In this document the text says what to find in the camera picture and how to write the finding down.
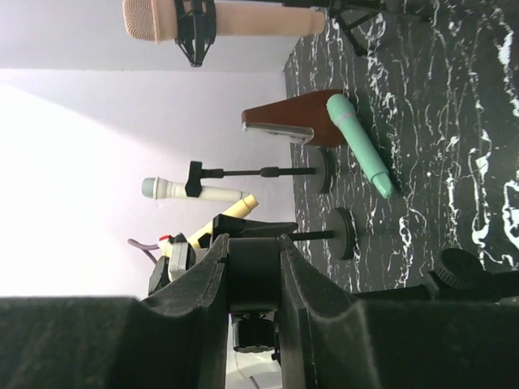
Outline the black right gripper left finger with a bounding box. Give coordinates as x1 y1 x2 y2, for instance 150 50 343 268
1 235 229 388

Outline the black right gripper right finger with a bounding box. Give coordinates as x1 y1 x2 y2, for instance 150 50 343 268
278 237 518 388

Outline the black round-base clip stand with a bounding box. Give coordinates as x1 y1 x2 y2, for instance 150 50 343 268
186 147 336 195
228 207 356 260

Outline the yellow microphone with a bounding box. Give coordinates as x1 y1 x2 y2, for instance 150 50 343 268
187 194 259 250

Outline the white microphone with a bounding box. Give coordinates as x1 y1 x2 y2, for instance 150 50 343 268
141 177 249 203

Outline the mint green microphone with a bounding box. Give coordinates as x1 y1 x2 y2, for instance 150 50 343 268
326 94 394 199

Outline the pink microphone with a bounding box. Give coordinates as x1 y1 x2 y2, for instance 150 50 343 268
122 1 326 43

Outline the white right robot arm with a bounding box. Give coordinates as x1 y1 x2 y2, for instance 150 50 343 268
1 235 518 388

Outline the brown wooden metronome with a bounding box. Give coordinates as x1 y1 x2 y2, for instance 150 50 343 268
242 89 345 148

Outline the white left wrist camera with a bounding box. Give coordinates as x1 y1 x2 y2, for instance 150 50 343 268
158 233 196 281

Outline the black tripod shock-mount stand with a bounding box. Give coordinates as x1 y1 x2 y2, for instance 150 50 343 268
171 1 431 68

